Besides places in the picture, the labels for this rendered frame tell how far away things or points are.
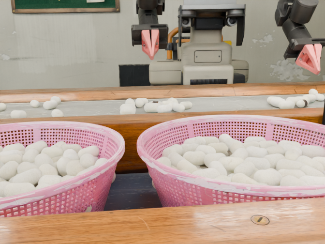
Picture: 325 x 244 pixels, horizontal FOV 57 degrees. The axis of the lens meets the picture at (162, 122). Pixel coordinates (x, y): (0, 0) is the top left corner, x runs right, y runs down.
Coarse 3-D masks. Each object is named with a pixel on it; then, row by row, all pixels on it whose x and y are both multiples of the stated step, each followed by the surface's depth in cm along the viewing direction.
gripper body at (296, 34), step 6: (294, 30) 85; (300, 30) 84; (306, 30) 84; (288, 36) 87; (294, 36) 84; (300, 36) 83; (306, 36) 82; (294, 42) 80; (318, 42) 81; (324, 42) 81; (288, 48) 83; (288, 54) 84; (294, 54) 85
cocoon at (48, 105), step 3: (45, 102) 70; (48, 102) 70; (51, 102) 70; (54, 102) 71; (45, 105) 69; (48, 105) 69; (51, 105) 70; (54, 105) 71; (45, 108) 70; (48, 108) 70; (51, 108) 71
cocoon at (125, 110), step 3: (123, 108) 61; (126, 108) 61; (129, 108) 61; (132, 108) 62; (120, 111) 61; (123, 111) 61; (126, 111) 61; (129, 111) 61; (132, 111) 61; (120, 114) 62
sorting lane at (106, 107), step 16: (240, 96) 85; (256, 96) 85; (288, 96) 84; (0, 112) 68; (32, 112) 68; (48, 112) 68; (64, 112) 67; (80, 112) 67; (96, 112) 67; (112, 112) 66; (144, 112) 66; (176, 112) 65
